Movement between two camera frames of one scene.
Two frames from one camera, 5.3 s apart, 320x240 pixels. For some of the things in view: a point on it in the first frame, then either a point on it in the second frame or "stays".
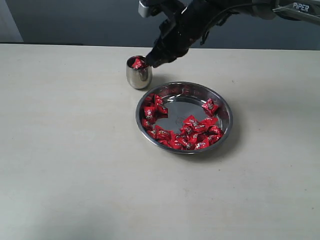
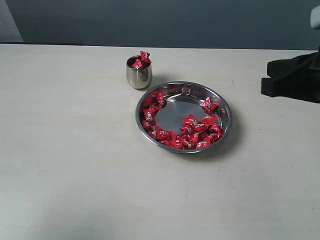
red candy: x=162 y=135 stays
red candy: x=138 y=63 stays
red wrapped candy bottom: x=180 y=141 stays
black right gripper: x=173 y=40 -> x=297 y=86
